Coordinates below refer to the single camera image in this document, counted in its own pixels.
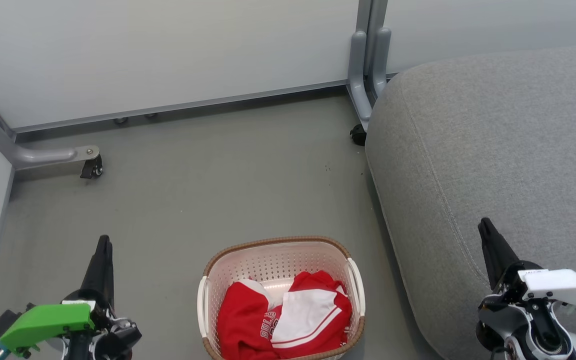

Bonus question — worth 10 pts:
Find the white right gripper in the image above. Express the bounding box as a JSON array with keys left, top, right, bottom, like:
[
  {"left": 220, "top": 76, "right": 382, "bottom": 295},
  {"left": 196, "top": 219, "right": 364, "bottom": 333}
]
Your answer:
[{"left": 478, "top": 217, "right": 576, "bottom": 308}]

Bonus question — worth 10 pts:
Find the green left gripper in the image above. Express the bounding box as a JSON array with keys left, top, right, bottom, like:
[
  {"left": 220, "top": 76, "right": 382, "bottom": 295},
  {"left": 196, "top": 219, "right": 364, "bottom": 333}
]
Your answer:
[{"left": 0, "top": 235, "right": 119, "bottom": 357}]

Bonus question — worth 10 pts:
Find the red shirt with printed lettering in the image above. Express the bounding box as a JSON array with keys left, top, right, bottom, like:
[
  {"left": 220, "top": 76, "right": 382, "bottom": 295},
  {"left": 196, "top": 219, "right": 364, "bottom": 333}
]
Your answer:
[{"left": 216, "top": 279, "right": 281, "bottom": 360}]

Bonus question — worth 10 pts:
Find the red and white striped garment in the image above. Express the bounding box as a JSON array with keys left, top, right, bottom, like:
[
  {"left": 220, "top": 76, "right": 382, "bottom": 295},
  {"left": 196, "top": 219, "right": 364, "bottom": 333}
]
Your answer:
[{"left": 269, "top": 270, "right": 353, "bottom": 360}]

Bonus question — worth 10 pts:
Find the grey fabric sofa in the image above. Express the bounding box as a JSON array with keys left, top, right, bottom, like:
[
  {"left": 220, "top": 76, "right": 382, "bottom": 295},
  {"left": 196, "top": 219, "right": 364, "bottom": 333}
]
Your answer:
[{"left": 365, "top": 44, "right": 576, "bottom": 360}]

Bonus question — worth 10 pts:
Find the grey curved partition foot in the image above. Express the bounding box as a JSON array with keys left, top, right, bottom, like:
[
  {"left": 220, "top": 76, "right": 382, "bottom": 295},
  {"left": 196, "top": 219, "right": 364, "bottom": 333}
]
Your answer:
[{"left": 0, "top": 82, "right": 101, "bottom": 171}]

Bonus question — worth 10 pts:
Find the white perforated laundry basket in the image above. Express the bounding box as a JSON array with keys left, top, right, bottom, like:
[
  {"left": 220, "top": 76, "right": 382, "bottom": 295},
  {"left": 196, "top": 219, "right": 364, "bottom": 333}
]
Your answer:
[{"left": 197, "top": 236, "right": 367, "bottom": 360}]

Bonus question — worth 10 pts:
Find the grey partition bottom rail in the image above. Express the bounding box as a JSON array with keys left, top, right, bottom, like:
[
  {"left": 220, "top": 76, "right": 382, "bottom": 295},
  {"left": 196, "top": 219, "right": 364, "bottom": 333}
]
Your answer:
[{"left": 13, "top": 80, "right": 350, "bottom": 135}]

